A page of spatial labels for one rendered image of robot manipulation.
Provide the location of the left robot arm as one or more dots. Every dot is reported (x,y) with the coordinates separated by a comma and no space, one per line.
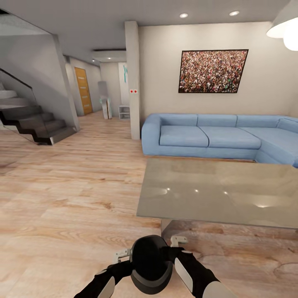
(104,282)

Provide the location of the door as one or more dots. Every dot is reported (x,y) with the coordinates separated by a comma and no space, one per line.
(84,90)

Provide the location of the cauldron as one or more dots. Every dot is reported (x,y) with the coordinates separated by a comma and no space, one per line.
(151,274)

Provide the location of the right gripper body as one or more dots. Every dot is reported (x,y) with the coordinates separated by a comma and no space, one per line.
(167,252)

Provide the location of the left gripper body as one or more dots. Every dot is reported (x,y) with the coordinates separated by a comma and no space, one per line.
(124,268)

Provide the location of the stairs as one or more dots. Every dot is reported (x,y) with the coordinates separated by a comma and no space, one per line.
(19,110)

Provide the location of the coffee table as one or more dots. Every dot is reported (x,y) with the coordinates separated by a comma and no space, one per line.
(238,193)

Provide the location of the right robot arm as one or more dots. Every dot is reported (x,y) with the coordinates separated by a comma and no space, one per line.
(199,280)

